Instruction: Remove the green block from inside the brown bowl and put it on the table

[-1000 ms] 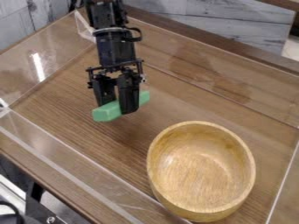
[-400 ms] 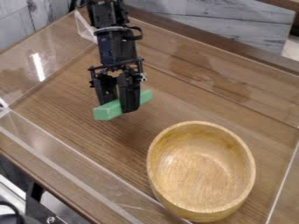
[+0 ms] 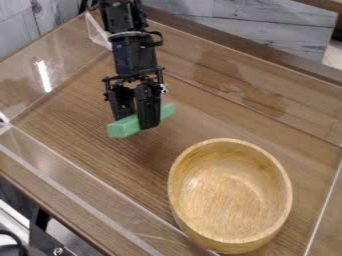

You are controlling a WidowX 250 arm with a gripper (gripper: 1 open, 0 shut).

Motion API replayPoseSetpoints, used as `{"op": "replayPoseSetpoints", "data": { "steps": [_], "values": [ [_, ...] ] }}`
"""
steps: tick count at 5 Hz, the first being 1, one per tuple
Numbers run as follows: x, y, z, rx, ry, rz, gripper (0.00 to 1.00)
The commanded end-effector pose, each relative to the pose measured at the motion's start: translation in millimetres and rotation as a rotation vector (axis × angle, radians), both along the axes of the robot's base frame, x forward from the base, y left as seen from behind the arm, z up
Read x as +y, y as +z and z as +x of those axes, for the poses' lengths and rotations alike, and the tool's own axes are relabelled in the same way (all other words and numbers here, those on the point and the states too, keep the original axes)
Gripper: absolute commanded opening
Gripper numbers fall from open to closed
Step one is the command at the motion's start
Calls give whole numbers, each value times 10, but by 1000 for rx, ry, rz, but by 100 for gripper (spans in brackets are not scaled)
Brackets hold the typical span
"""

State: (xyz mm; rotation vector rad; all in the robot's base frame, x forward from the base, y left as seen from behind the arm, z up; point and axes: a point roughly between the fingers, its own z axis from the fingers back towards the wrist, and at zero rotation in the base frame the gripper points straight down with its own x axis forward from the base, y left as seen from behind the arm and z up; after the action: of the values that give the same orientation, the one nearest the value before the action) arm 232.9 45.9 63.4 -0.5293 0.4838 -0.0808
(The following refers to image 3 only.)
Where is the black device with bolt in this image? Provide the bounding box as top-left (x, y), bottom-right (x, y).
top-left (29, 226), bottom-right (81, 256)

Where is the green rectangular block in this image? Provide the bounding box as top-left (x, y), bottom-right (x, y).
top-left (107, 103), bottom-right (177, 138)

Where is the brown wooden bowl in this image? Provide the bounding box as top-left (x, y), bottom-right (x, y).
top-left (168, 138), bottom-right (293, 254)

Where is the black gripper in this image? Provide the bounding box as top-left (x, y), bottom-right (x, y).
top-left (103, 32), bottom-right (168, 130)

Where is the black table leg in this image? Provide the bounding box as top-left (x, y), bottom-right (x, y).
top-left (31, 208), bottom-right (51, 231)

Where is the black cable below table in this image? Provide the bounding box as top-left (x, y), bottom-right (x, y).
top-left (0, 229), bottom-right (29, 256)

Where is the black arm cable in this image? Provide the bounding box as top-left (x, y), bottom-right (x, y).
top-left (144, 29), bottom-right (166, 48)

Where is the clear acrylic corner bracket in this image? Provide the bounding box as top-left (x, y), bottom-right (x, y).
top-left (86, 12), bottom-right (111, 50)

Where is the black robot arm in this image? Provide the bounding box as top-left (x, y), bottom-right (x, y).
top-left (99, 0), bottom-right (166, 130)

